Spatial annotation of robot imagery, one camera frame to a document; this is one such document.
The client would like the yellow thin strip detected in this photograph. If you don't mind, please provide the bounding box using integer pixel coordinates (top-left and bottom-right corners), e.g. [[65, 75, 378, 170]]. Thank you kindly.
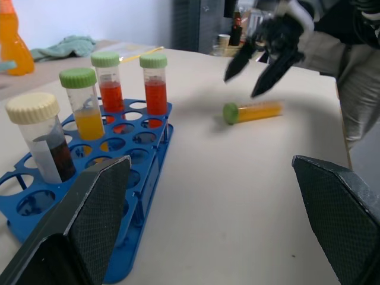
[[120, 46, 164, 63]]

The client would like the grey cabinet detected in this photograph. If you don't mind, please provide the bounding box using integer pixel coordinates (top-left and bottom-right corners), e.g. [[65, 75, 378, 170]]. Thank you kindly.
[[172, 0, 258, 55]]

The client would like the cream-capped tube with dark liquid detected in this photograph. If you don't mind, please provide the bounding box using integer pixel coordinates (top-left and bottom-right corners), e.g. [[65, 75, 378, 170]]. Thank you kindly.
[[5, 92, 77, 184]]

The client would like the orange plastic bottle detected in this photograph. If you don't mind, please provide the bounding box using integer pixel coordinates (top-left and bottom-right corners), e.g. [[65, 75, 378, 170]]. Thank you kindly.
[[0, 0, 36, 77]]

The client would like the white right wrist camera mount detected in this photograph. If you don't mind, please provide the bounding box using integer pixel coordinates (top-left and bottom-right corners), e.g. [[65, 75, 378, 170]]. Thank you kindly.
[[275, 0, 316, 33]]

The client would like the blue test tube rack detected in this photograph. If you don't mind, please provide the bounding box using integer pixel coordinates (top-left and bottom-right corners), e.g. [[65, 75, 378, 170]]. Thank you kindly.
[[0, 99, 176, 284]]

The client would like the silver and black robot body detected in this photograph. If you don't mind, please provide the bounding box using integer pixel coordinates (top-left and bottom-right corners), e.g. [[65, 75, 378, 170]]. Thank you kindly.
[[296, 0, 380, 151]]

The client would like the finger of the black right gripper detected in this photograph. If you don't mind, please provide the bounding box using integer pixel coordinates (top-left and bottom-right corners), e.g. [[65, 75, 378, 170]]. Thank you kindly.
[[223, 40, 258, 84], [250, 49, 304, 99]]

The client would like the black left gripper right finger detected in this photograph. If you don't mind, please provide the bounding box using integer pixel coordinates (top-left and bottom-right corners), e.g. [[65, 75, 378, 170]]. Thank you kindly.
[[292, 154, 380, 285]]

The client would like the dark bottle with red label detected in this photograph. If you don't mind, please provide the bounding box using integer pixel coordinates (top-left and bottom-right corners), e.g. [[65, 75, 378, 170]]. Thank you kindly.
[[230, 11, 243, 47]]

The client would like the green-capped tube with red liquid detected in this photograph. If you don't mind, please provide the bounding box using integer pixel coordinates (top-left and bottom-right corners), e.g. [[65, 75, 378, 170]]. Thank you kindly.
[[138, 53, 169, 129], [90, 52, 125, 124]]

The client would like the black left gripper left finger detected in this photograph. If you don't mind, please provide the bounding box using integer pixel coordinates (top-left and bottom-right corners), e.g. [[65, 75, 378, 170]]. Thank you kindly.
[[0, 154, 132, 285]]

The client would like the teal cloth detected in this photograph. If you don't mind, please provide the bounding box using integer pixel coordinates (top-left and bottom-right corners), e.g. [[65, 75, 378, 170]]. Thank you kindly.
[[29, 34, 97, 63]]

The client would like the green-capped tube with yellow liquid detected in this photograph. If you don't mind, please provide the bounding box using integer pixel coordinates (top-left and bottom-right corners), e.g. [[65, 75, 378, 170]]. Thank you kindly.
[[222, 100, 284, 126], [58, 67, 106, 141]]

